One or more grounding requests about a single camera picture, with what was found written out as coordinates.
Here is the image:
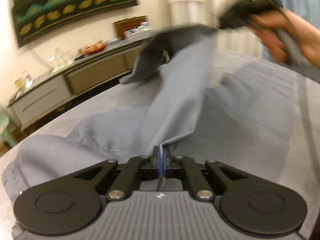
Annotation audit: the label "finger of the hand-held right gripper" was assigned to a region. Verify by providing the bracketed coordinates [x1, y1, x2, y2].
[139, 24, 220, 80]

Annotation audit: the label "red fruit bowl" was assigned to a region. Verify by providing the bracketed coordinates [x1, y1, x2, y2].
[84, 41, 107, 55]

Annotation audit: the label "clear glassware set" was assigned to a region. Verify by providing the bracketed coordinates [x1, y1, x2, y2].
[47, 47, 73, 70]

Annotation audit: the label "grey wall cable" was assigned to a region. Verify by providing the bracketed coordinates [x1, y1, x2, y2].
[31, 47, 54, 72]

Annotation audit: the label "small glass bottle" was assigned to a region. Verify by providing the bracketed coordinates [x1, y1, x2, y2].
[21, 70, 34, 85]

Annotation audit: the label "grey and brown sideboard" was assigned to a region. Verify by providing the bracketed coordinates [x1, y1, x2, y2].
[7, 39, 155, 132]

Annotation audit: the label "white storage box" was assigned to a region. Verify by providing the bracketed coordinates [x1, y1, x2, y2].
[124, 25, 153, 42]

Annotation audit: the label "green plastic chair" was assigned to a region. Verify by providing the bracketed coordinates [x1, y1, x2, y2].
[0, 105, 18, 148]

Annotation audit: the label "grey pants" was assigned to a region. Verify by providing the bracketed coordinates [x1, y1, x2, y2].
[1, 36, 310, 233]

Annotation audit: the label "brown wooden frame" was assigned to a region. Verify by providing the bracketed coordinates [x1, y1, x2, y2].
[113, 16, 148, 40]

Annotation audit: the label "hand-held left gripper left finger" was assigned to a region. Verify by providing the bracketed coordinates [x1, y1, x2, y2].
[72, 146, 161, 202]

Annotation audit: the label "person's right hand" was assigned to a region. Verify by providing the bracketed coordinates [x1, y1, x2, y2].
[250, 8, 320, 70]

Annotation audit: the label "dark patterned wall hanging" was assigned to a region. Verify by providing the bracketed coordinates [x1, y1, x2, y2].
[9, 0, 139, 48]

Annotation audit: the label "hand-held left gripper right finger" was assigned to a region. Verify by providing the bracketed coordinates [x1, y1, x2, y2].
[162, 146, 249, 202]

